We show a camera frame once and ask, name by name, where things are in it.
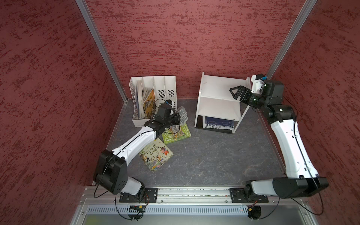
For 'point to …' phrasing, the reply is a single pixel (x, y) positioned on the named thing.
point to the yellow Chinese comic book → (149, 106)
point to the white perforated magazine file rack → (149, 93)
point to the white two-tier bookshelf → (215, 100)
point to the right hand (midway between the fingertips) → (233, 95)
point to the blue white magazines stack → (138, 106)
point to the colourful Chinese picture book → (155, 154)
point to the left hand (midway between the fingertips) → (179, 118)
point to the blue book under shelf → (211, 122)
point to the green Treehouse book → (183, 133)
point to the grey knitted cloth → (183, 115)
